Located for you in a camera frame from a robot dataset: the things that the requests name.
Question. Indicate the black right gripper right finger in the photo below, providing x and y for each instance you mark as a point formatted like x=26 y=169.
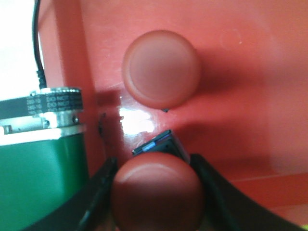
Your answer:
x=228 y=209

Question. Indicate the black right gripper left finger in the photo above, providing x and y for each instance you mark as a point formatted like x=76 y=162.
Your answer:
x=87 y=209

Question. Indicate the red mushroom push button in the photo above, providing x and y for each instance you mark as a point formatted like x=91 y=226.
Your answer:
x=157 y=190

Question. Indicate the green conveyor belt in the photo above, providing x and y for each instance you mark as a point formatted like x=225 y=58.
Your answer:
x=38 y=177

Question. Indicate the silver conveyor drive pulley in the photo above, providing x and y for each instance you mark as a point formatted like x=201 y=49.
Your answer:
x=41 y=127

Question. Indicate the red plastic tray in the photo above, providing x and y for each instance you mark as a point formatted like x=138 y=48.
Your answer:
x=249 y=115

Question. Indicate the black timing belt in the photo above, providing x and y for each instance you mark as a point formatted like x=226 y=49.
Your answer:
x=40 y=103

